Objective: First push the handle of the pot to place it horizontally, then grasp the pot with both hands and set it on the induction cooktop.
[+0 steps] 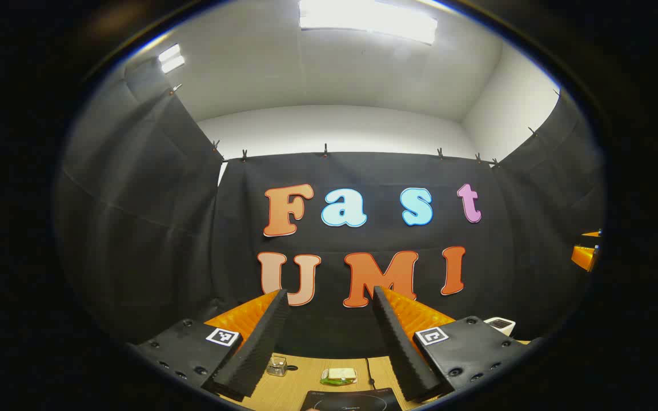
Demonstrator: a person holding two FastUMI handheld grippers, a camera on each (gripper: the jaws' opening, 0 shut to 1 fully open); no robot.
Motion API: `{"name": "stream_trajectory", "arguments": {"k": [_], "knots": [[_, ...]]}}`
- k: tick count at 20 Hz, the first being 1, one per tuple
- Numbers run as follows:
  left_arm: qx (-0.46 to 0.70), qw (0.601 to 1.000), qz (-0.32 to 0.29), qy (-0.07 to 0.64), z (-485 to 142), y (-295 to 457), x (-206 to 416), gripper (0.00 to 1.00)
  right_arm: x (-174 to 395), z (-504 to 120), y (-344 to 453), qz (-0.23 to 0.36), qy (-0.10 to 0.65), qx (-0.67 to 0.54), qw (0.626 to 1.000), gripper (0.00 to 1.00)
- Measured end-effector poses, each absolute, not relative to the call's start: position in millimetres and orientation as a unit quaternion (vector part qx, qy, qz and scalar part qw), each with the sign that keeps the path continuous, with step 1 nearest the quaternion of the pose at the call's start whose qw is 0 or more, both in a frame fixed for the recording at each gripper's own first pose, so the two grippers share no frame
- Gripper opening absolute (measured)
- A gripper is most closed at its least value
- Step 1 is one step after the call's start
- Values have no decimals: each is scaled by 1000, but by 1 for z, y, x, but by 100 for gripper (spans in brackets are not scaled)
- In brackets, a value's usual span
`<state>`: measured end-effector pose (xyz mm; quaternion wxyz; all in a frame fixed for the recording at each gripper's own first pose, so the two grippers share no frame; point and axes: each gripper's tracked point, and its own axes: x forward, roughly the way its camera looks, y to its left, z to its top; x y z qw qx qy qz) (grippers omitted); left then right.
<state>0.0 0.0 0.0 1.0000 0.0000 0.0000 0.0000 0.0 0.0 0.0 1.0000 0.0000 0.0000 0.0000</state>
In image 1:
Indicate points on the white toaster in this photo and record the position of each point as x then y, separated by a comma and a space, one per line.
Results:
500, 325

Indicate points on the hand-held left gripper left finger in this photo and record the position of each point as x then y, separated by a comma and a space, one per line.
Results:
260, 348

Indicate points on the sandwich with lettuce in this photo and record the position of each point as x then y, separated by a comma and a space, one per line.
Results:
339, 375

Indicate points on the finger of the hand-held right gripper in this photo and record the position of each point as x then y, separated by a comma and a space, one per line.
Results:
593, 233
583, 257

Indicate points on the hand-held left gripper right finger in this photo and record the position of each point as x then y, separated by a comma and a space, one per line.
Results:
400, 354

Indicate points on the large ceiling light panel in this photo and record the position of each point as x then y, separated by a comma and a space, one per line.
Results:
363, 20

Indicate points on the small metal crank gadget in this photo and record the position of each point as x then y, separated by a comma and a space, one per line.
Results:
276, 366

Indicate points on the black induction cooktop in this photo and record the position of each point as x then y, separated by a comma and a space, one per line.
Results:
352, 399

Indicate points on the row of black cloth clips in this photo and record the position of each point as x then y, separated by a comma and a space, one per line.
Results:
325, 151

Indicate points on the small ceiling light panel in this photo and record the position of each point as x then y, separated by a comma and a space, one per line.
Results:
170, 59

